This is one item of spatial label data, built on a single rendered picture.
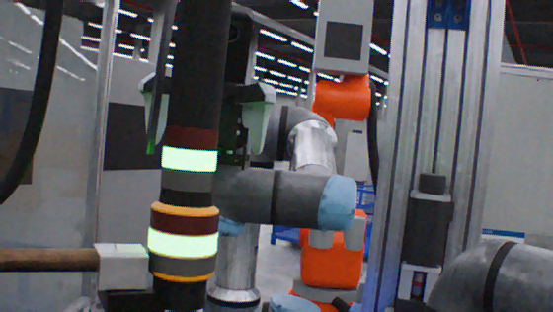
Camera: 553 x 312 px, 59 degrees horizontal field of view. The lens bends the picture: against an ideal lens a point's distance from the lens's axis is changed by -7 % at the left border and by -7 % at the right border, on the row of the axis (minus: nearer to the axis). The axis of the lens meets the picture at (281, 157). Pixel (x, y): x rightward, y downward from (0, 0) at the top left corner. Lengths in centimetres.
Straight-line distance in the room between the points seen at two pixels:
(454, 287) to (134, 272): 51
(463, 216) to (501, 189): 102
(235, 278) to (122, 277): 78
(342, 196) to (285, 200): 7
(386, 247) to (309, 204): 57
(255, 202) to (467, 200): 64
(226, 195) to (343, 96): 368
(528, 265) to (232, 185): 39
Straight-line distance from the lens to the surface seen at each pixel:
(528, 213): 225
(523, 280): 69
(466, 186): 119
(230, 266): 109
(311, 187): 67
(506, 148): 220
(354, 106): 433
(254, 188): 67
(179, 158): 31
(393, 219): 120
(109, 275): 32
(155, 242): 32
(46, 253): 32
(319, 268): 428
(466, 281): 73
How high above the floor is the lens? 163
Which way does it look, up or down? 3 degrees down
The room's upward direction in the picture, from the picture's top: 6 degrees clockwise
